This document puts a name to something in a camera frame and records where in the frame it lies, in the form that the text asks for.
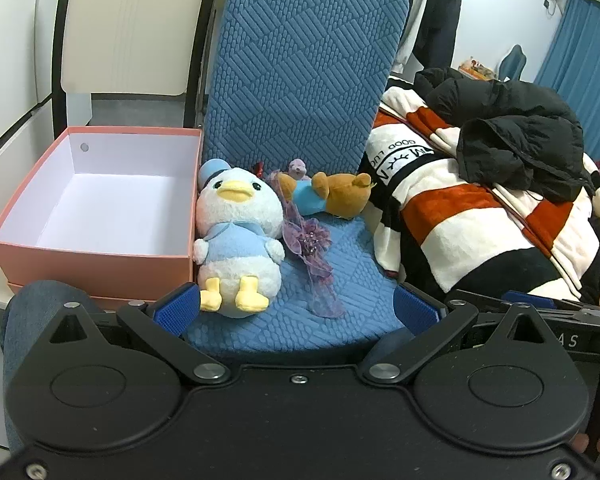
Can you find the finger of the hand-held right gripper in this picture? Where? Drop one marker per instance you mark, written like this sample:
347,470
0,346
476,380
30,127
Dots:
527,298

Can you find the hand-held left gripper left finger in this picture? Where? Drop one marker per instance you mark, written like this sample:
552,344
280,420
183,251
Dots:
177,310

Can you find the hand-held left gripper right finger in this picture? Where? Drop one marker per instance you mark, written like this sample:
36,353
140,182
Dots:
415,307

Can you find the pink cardboard box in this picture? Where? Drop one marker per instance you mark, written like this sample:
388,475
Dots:
95,255

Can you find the white duck plush toy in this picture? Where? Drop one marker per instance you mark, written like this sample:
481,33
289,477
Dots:
240,230

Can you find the purple gauze flower ribbon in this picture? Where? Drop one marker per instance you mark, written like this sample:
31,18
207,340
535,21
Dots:
307,240

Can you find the brown bear plush toy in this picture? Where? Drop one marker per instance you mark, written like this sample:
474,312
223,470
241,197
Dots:
337,195

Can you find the red hair clip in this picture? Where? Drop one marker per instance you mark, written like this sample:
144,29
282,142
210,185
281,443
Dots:
259,169

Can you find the black puffer jacket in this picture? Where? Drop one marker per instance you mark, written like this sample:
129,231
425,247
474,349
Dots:
510,130

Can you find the cluttered white desk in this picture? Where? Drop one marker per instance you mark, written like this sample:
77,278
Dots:
477,70

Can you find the blue desk chair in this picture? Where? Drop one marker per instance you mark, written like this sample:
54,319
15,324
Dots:
514,62

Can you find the blue curtain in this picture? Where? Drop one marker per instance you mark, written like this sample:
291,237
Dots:
585,60

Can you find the blue quilted chair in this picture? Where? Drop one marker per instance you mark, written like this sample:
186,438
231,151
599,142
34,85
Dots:
300,70

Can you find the cream folding chair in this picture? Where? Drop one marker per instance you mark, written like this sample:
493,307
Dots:
130,25

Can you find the hanging clothes on rack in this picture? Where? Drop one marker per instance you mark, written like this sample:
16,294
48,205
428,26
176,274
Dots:
437,15

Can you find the wall socket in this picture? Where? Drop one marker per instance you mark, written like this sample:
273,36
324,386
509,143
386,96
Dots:
548,5

